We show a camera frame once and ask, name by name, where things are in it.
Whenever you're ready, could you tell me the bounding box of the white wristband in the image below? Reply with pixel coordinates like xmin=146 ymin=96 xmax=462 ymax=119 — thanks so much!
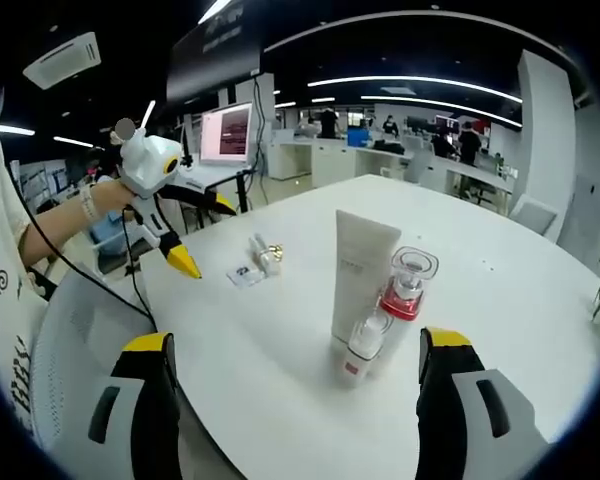
xmin=77 ymin=182 xmax=102 ymax=225

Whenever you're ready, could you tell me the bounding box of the small skincare bottle red label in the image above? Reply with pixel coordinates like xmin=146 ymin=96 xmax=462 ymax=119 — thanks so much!
xmin=339 ymin=313 xmax=396 ymax=390

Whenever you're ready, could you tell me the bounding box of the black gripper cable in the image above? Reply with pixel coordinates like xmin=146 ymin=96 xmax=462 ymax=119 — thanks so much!
xmin=121 ymin=207 xmax=159 ymax=332

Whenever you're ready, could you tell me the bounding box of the open laptop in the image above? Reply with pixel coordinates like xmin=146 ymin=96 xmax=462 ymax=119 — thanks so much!
xmin=179 ymin=102 xmax=256 ymax=194

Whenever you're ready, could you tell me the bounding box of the black hanging display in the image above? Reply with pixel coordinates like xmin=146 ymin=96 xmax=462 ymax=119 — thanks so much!
xmin=166 ymin=12 xmax=264 ymax=104

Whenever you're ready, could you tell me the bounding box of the person's printed white shirt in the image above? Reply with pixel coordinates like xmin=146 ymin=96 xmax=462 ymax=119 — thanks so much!
xmin=0 ymin=134 xmax=51 ymax=441

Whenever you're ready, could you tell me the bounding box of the clear skincare sample sachet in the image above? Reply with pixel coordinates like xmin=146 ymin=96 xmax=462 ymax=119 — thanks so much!
xmin=225 ymin=264 xmax=264 ymax=291

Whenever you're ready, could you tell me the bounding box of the white skincare bottle red collar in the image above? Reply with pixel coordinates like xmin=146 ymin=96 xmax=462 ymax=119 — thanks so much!
xmin=378 ymin=245 xmax=440 ymax=346

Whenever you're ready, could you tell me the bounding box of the ceiling air conditioner unit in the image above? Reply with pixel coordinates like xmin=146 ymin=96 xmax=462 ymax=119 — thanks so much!
xmin=22 ymin=31 xmax=103 ymax=91

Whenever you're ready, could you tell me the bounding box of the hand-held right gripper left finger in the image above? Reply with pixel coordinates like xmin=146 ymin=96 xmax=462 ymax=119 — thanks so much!
xmin=54 ymin=330 xmax=186 ymax=480

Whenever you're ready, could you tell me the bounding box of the white skincare tube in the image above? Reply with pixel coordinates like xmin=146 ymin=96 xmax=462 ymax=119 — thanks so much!
xmin=329 ymin=208 xmax=403 ymax=354

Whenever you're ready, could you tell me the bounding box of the small white skincare bottle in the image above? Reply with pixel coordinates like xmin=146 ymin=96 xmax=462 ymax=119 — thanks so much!
xmin=248 ymin=233 xmax=282 ymax=277

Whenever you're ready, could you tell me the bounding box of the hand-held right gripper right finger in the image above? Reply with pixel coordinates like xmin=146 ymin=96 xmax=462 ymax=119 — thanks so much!
xmin=415 ymin=326 xmax=551 ymax=480

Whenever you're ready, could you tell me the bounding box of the ceiling light strip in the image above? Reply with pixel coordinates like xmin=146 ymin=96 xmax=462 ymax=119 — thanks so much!
xmin=307 ymin=75 xmax=524 ymax=104
xmin=360 ymin=94 xmax=524 ymax=129

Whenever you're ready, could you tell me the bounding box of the person's left hand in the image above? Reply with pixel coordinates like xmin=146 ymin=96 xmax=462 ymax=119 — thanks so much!
xmin=86 ymin=177 xmax=142 ymax=222

